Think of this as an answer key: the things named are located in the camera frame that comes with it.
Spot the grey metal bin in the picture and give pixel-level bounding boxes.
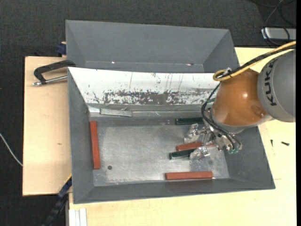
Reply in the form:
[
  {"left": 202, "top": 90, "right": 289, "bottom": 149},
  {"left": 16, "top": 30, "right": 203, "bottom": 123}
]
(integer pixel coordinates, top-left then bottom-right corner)
[{"left": 65, "top": 19, "right": 276, "bottom": 204}]

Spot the pale wood flat board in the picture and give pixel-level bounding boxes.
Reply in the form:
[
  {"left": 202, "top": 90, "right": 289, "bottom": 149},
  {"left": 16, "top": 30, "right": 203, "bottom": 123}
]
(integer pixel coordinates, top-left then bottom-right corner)
[{"left": 22, "top": 56, "right": 72, "bottom": 196}]

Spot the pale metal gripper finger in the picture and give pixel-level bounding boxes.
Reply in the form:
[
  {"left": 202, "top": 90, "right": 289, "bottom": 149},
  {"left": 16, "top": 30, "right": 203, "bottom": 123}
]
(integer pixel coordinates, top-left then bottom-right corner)
[
  {"left": 183, "top": 123, "right": 208, "bottom": 144},
  {"left": 190, "top": 146, "right": 212, "bottom": 161}
]

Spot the dark green flat block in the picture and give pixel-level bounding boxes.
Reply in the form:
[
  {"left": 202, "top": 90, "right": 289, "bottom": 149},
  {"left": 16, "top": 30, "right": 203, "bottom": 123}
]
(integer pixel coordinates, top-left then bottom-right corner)
[
  {"left": 168, "top": 149, "right": 197, "bottom": 161},
  {"left": 174, "top": 117, "right": 204, "bottom": 126}
]

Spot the red-brown flat block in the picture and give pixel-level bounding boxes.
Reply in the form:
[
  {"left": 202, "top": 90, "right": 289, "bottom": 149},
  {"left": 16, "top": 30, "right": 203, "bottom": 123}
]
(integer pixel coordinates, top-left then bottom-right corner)
[
  {"left": 164, "top": 171, "right": 214, "bottom": 181},
  {"left": 89, "top": 120, "right": 102, "bottom": 170},
  {"left": 176, "top": 141, "right": 216, "bottom": 152}
]

